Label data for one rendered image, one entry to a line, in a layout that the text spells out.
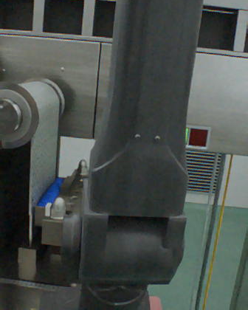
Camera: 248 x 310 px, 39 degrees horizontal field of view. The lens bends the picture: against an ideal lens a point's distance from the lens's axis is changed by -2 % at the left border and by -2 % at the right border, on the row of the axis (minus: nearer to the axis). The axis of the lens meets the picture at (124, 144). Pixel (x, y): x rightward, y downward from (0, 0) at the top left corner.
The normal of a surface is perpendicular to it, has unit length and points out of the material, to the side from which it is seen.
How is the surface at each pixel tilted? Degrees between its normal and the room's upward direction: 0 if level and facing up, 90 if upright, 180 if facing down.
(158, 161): 94
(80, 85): 90
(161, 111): 94
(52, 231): 90
